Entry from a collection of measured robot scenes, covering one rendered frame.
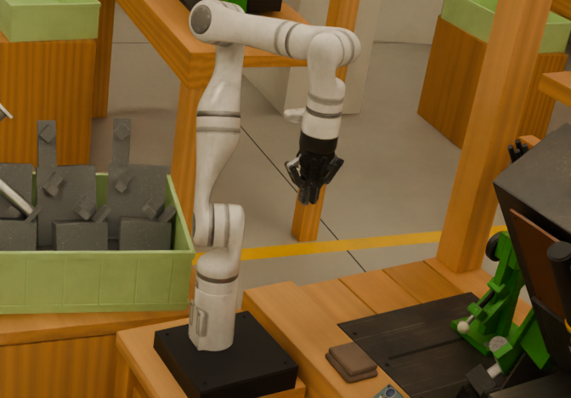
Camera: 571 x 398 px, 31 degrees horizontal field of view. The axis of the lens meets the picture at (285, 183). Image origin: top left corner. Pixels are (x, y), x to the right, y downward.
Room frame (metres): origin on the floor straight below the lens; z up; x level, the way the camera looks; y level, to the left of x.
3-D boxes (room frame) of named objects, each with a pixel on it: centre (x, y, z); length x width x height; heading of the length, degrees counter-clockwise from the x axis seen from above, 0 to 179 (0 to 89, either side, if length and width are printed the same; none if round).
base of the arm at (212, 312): (1.87, 0.11, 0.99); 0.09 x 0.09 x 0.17; 31
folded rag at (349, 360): (1.85, -0.20, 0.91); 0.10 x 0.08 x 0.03; 34
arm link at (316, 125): (1.86, -0.04, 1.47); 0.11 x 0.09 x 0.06; 36
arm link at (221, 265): (1.87, 0.12, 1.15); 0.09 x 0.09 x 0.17; 12
